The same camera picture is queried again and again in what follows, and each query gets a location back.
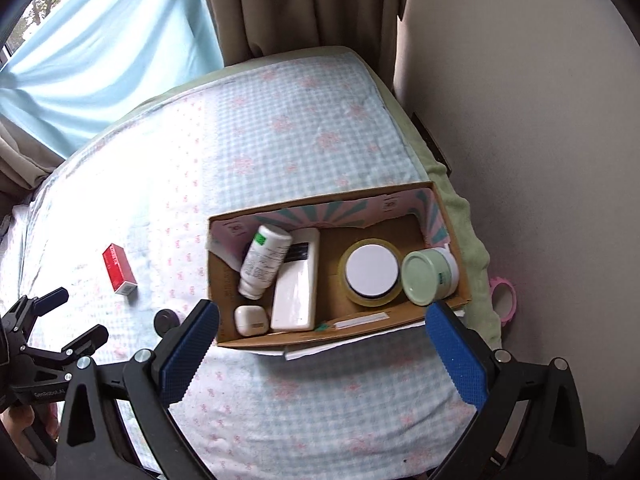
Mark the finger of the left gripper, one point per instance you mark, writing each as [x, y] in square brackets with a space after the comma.
[24, 313]
[84, 345]

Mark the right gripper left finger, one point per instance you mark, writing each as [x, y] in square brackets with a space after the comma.
[94, 443]

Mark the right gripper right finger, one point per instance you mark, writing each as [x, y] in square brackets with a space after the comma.
[528, 421]

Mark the white earbuds case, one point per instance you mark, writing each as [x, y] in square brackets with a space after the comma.
[251, 320]

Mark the light green cream jar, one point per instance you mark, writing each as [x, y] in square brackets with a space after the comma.
[429, 275]

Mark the white supplement bottle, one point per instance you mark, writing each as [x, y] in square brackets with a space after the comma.
[263, 260]

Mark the white glossy rectangular case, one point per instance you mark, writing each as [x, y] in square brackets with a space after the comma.
[294, 298]

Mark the green striped white-lid jar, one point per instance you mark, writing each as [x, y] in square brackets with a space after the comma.
[371, 270]

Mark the person left hand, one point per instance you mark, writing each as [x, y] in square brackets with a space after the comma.
[17, 419]

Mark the red Marubi box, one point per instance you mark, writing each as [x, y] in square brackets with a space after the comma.
[119, 270]

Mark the floral checkered bed sheet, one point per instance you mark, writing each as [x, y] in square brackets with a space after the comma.
[123, 226]

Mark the yellow tape roll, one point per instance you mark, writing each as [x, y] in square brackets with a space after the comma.
[355, 298]

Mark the brown cardboard box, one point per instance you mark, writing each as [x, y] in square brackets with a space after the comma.
[407, 217]

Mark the light blue sheer curtain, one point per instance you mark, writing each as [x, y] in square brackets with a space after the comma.
[92, 61]

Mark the brown curtain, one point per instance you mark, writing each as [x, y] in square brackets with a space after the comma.
[249, 29]

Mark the pink ring object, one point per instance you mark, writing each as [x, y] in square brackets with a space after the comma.
[504, 299]

